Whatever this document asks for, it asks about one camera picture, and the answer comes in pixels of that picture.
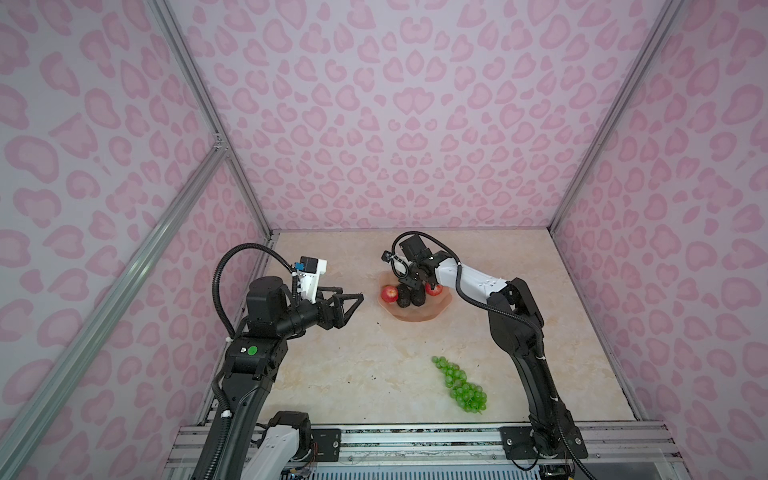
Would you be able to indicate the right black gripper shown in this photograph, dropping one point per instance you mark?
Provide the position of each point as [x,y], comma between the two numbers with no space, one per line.
[409,282]

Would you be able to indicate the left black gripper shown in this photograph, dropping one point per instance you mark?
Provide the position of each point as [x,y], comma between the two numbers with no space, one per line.
[338,318]

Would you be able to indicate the red apple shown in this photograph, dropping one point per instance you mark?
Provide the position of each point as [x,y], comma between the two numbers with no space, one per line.
[389,294]
[433,290]

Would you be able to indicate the dark avocado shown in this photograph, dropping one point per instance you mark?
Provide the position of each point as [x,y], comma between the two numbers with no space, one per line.
[404,296]
[418,296]

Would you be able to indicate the green grape bunch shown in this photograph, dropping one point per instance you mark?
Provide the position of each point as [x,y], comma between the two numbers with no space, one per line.
[469,396]

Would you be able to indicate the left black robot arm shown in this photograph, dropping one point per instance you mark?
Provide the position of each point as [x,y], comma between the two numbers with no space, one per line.
[251,365]

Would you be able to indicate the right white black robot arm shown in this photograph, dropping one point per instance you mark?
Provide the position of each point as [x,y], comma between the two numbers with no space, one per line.
[516,327]

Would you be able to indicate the pink translucent fruit bowl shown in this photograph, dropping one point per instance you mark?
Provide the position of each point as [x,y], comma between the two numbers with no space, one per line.
[430,310]

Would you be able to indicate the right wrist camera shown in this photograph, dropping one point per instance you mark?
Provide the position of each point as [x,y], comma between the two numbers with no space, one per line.
[414,249]

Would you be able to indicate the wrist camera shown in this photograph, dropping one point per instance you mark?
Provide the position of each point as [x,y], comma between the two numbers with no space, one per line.
[414,249]
[306,276]

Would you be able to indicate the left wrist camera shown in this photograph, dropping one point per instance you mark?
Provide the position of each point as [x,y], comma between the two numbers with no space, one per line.
[306,276]

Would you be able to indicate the aluminium corner frame post left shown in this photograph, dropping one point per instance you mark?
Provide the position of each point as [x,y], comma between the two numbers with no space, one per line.
[169,27]

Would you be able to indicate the aluminium corner frame post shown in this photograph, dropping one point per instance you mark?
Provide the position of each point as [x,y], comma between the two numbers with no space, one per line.
[651,48]
[169,27]

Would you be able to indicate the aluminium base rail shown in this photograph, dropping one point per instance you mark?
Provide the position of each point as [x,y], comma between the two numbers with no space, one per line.
[601,450]

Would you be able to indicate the aluminium corner frame post right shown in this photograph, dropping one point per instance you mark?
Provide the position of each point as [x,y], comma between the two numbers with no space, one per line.
[651,48]

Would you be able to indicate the aluminium diagonal frame bar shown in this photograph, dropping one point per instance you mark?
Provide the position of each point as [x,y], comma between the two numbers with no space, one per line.
[38,414]

